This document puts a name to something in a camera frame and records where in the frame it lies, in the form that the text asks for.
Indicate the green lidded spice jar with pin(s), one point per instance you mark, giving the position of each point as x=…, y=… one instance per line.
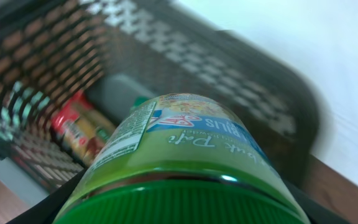
x=181, y=158

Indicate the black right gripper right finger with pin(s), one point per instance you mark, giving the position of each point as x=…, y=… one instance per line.
x=315, y=212

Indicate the teal wet wipes pack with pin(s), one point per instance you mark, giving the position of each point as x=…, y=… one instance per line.
x=23, y=102

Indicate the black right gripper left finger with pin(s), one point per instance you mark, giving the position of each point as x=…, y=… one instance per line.
x=46, y=210

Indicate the orange San Remo spaghetti pack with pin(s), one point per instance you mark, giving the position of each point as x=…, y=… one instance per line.
x=83, y=127

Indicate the grey plastic mesh basket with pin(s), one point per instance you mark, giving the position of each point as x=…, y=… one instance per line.
x=115, y=51

